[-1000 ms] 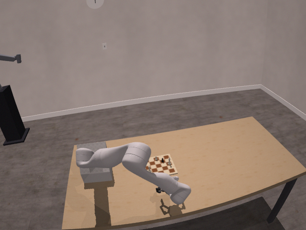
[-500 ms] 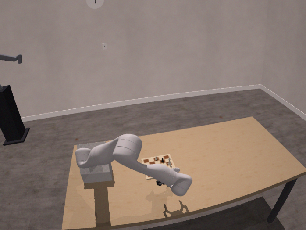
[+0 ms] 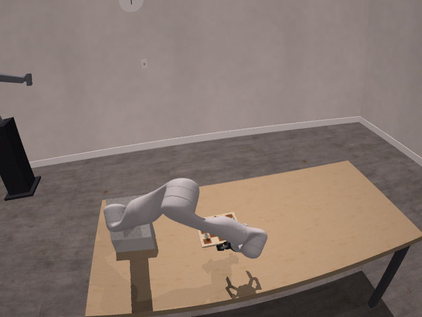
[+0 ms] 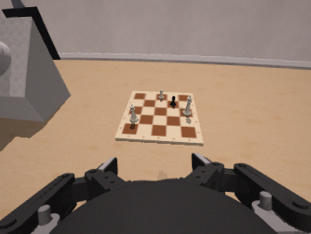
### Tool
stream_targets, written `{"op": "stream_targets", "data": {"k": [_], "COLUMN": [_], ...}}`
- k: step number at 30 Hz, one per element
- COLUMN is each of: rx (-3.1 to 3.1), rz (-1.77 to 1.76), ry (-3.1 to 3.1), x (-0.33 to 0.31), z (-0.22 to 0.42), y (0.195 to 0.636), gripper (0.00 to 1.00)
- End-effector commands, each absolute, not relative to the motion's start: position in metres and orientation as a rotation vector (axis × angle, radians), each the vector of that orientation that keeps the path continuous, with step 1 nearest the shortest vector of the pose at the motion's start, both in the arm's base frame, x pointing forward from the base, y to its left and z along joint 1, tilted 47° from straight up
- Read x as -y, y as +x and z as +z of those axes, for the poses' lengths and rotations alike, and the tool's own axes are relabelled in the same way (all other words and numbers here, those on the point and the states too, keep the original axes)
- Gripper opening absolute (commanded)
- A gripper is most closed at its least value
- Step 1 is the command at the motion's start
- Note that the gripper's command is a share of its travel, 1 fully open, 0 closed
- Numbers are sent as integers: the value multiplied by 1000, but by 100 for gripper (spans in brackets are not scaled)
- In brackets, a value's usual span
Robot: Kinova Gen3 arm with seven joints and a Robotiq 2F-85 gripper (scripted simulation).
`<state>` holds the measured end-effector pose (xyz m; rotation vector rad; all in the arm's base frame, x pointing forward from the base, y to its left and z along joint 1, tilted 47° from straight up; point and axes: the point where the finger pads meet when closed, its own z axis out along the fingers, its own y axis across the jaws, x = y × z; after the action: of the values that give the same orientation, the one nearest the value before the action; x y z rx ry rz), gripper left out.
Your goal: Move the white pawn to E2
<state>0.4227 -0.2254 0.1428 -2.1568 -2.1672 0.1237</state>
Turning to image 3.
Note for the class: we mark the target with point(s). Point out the wooden chessboard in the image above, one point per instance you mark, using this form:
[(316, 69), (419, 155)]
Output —
[(212, 239)]

